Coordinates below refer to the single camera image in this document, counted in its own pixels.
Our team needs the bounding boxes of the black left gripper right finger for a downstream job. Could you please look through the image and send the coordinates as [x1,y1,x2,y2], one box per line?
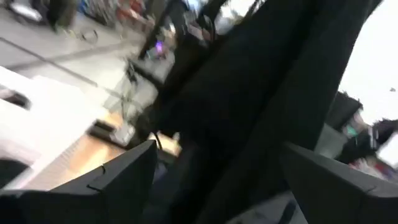
[279,142,398,224]

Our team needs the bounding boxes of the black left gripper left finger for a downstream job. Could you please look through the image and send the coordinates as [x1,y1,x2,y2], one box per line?
[0,139,158,224]

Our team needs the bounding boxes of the white plastic laundry basket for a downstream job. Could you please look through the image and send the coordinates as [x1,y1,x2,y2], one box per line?
[0,67,108,189]

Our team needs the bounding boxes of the black metal table frame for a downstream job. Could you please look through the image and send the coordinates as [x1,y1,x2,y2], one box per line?
[88,119,136,149]

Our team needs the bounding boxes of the black knit cloth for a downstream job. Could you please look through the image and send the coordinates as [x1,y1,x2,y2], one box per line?
[139,0,383,224]

